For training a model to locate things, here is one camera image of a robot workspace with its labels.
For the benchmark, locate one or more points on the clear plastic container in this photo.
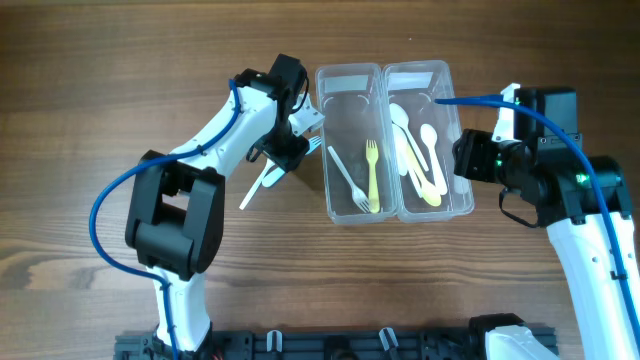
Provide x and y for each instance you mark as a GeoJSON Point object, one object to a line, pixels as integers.
{"type": "Point", "coordinates": [415, 86]}
{"type": "Point", "coordinates": [354, 101]}

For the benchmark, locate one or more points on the thick white plastic spoon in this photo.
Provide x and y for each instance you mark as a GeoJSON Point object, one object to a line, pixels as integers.
{"type": "Point", "coordinates": [429, 137]}

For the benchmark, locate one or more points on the short white plastic fork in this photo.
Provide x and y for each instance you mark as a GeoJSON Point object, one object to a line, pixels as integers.
{"type": "Point", "coordinates": [357, 194]}

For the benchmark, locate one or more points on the yellow plastic fork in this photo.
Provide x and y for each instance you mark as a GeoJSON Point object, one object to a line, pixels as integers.
{"type": "Point", "coordinates": [372, 156]}

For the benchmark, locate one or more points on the light blue plastic fork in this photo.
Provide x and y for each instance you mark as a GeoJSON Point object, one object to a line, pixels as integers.
{"type": "Point", "coordinates": [272, 177]}

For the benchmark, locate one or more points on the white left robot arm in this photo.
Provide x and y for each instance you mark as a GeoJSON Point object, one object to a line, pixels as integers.
{"type": "Point", "coordinates": [176, 215]}

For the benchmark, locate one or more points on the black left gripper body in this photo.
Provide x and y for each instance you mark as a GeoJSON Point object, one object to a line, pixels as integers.
{"type": "Point", "coordinates": [285, 145]}

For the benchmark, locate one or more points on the long white plastic fork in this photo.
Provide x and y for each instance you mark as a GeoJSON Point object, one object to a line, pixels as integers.
{"type": "Point", "coordinates": [268, 166]}

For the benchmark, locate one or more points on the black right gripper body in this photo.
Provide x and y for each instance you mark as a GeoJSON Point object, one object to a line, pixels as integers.
{"type": "Point", "coordinates": [491, 161]}

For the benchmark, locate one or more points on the yellow plastic spoon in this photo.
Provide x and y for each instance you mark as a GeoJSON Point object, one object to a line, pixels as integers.
{"type": "Point", "coordinates": [429, 192]}

